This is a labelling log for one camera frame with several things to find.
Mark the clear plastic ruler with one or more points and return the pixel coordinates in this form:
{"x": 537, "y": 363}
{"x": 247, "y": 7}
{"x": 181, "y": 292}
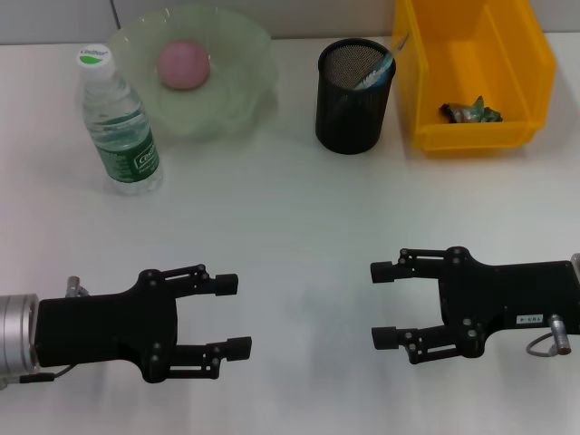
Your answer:
{"x": 401, "y": 43}

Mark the green plastic wrapper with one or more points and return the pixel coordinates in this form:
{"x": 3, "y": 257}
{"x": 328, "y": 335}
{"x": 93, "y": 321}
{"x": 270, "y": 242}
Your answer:
{"x": 469, "y": 113}

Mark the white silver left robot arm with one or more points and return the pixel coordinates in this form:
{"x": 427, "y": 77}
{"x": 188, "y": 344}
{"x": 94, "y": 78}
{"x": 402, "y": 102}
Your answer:
{"x": 16, "y": 335}

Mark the green glass fruit plate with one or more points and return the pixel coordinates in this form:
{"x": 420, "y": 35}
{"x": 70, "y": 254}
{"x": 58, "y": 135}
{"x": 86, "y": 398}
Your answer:
{"x": 235, "y": 81}

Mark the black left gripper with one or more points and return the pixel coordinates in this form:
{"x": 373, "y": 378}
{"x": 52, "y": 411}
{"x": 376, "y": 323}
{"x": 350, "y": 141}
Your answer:
{"x": 99, "y": 331}

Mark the blue teal scissors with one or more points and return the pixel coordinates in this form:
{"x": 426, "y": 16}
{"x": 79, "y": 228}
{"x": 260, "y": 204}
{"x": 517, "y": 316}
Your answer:
{"x": 385, "y": 62}

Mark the yellow plastic bin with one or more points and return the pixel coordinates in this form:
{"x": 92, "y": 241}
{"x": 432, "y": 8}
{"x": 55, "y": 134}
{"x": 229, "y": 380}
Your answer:
{"x": 471, "y": 59}

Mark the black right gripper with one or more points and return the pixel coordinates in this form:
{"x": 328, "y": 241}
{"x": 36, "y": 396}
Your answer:
{"x": 512, "y": 294}

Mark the black mesh pen holder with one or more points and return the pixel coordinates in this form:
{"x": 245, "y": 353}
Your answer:
{"x": 351, "y": 122}

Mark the pink peach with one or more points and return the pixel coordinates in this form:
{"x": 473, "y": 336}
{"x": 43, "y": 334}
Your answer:
{"x": 183, "y": 65}

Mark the clear green-label water bottle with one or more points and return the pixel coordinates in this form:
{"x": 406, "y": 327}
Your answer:
{"x": 122, "y": 145}

